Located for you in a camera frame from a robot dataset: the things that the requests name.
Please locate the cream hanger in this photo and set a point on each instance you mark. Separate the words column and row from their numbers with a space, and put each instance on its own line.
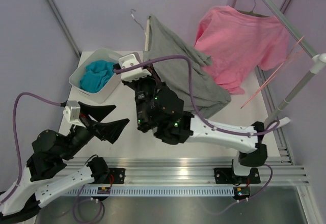
column 145, row 29

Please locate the slotted cable duct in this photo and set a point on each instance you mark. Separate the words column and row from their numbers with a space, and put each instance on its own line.
column 158, row 191

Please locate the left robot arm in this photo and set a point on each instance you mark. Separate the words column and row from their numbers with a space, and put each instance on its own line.
column 52, row 150

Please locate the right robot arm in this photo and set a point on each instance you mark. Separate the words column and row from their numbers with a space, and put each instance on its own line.
column 160, row 110

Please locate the white plastic bin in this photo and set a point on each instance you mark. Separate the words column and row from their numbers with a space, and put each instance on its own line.
column 103, row 94

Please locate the clothes rack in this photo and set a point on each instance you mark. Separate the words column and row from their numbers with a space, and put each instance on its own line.
column 303, row 90

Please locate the aluminium mounting rail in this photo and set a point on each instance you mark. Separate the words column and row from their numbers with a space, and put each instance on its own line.
column 199, row 171

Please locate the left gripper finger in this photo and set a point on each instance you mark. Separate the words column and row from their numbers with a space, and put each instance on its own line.
column 96, row 112
column 110, row 131

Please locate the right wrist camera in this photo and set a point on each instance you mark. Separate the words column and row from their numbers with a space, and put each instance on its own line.
column 129, row 68

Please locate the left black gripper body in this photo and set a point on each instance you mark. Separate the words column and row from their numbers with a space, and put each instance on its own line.
column 87, row 122

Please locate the grey t shirt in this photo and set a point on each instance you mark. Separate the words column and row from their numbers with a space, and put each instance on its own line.
column 209, row 97

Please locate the pink t shirt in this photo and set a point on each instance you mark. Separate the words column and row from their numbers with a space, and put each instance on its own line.
column 237, row 43

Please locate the pink wire hanger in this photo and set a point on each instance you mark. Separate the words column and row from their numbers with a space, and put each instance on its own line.
column 288, row 60

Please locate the teal cloth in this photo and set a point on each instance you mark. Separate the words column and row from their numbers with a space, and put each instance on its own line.
column 96, row 75

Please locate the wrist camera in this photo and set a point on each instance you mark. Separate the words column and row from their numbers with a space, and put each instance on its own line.
column 129, row 68
column 71, row 113

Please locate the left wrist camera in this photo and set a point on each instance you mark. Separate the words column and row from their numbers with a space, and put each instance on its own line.
column 71, row 113

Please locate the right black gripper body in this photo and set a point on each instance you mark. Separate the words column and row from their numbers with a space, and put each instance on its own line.
column 149, row 86

